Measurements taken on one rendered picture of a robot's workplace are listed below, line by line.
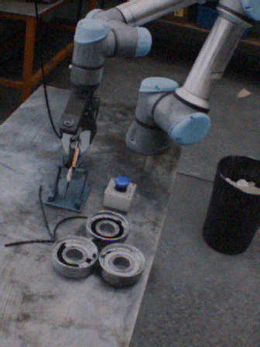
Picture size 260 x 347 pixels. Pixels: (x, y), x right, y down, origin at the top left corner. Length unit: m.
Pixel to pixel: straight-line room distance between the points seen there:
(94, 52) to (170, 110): 0.36
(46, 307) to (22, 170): 0.50
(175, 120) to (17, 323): 0.71
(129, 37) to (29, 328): 0.69
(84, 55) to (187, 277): 1.41
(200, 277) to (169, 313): 0.29
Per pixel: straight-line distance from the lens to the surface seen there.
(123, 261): 1.06
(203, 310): 2.10
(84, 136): 1.16
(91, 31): 1.04
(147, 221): 1.21
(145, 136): 1.45
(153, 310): 2.04
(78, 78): 1.08
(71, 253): 1.07
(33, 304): 0.98
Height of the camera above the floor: 1.57
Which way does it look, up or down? 34 degrees down
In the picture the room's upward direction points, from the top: 11 degrees clockwise
